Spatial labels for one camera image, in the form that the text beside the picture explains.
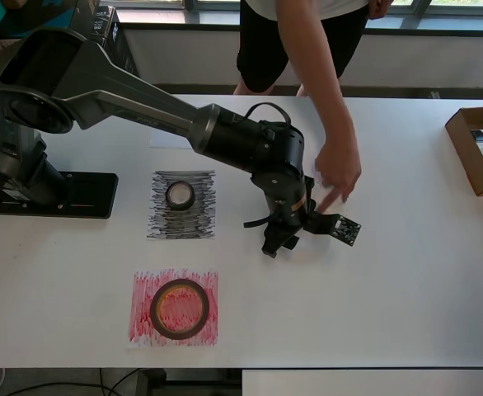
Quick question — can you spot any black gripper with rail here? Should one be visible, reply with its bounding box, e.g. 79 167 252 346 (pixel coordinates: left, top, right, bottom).
260 205 321 259

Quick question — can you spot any person in white shirt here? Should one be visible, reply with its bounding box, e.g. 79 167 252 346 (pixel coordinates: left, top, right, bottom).
232 0 370 98

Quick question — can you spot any person's left hand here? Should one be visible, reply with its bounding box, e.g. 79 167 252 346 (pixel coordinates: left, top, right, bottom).
367 0 393 21

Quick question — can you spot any person's right hand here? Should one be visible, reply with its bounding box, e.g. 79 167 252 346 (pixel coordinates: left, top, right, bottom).
315 139 363 211

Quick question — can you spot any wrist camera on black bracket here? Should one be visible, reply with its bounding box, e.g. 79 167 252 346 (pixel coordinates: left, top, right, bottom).
305 208 362 248

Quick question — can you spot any red scribbled paper sheet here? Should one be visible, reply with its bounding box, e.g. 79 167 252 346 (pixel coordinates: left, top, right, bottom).
126 268 220 350

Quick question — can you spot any open cardboard tray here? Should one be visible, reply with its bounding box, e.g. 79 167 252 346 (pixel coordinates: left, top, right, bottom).
445 106 483 197

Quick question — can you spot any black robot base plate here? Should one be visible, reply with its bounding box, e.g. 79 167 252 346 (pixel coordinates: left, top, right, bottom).
0 172 120 219

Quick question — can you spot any black scribbled paper sheet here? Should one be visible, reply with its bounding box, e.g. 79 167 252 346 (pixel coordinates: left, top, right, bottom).
145 169 218 240

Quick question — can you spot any window with dark frame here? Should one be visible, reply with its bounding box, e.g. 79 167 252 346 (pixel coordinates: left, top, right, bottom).
117 0 483 35

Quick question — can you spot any black floor cable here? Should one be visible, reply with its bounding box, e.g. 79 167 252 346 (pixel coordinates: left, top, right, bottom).
14 366 143 396

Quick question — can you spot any blank white paper sheet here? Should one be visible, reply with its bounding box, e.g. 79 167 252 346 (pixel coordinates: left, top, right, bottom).
149 128 195 149

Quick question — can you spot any black carton with white print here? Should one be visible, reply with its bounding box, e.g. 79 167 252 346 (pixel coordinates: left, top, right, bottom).
101 20 140 79
74 0 121 50

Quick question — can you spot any red tape roll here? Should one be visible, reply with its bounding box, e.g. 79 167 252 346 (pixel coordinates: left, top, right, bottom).
149 278 211 342

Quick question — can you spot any black camera cable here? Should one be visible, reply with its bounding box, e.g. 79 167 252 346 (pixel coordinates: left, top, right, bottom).
243 101 293 228

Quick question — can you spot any white panel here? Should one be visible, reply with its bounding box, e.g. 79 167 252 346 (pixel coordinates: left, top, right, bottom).
241 370 483 396

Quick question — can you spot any person's right forearm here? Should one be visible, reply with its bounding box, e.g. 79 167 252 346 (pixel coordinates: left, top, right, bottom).
276 0 358 149

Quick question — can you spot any black tape roll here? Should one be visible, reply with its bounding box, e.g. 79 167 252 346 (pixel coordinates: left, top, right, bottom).
165 179 198 212

